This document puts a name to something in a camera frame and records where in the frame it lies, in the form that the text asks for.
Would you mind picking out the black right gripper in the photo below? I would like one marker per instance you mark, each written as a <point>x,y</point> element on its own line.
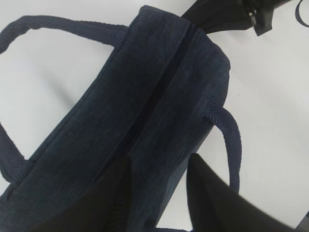
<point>222,15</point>

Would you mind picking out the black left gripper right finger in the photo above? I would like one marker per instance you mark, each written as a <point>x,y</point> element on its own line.
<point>215,207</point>

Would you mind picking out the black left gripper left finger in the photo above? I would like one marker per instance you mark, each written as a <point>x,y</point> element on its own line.
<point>104,207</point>

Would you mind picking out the dark navy lunch bag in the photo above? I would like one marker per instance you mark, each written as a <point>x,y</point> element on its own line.
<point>155,101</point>

